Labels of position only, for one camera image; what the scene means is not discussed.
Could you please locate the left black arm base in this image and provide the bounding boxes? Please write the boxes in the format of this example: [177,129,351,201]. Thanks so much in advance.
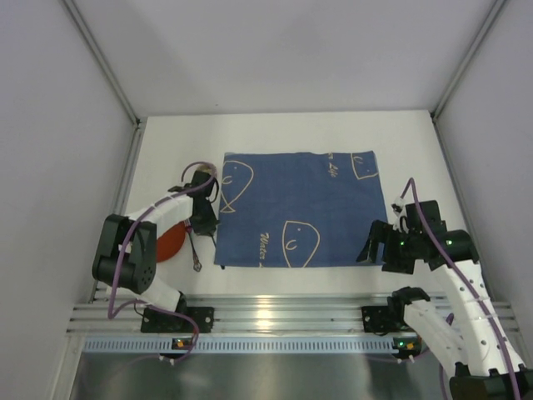
[140,307,215,333]

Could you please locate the small speckled ceramic cup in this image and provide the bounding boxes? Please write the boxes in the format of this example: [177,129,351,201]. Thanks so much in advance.
[198,164,211,173]

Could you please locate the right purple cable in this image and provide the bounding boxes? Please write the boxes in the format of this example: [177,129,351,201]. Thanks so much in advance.
[360,177,526,400]

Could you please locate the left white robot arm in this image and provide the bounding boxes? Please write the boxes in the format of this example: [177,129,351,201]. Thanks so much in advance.
[92,164,219,319]

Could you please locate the iridescent metal fork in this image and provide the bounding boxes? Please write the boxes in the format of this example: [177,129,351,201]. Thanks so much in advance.
[185,222,202,273]

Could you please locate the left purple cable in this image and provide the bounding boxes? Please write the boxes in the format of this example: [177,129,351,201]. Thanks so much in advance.
[107,161,220,363]

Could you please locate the purple cable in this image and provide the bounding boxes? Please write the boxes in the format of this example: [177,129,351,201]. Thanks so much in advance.
[360,177,526,400]
[107,161,220,363]

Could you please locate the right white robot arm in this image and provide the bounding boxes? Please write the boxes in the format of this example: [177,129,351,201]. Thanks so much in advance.
[357,199,532,399]

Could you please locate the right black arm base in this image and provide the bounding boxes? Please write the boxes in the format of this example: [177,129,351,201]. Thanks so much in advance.
[361,306,415,336]

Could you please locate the blue cloth placemat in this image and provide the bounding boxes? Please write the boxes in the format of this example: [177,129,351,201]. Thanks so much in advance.
[215,151,387,268]

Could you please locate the aluminium mounting rail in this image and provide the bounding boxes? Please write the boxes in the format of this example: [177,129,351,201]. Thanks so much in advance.
[66,292,520,334]

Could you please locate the perforated cable duct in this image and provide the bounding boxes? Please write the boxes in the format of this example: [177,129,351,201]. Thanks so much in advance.
[82,336,421,355]

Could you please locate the red plate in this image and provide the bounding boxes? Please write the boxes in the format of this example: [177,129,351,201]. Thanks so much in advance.
[157,222,187,263]

